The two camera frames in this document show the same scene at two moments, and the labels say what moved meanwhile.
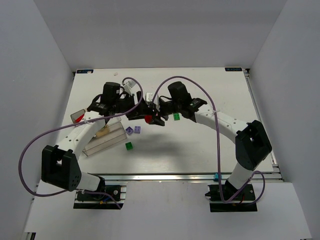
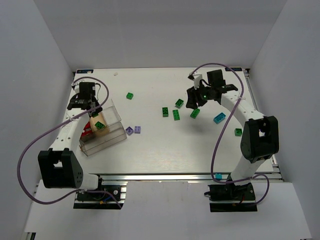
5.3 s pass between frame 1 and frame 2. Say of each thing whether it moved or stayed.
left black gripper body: moved
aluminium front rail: stayed
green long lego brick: stayed
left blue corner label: stayed
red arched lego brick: moved
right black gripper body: moved
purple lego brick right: stayed
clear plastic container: stayed
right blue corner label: stayed
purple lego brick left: stayed
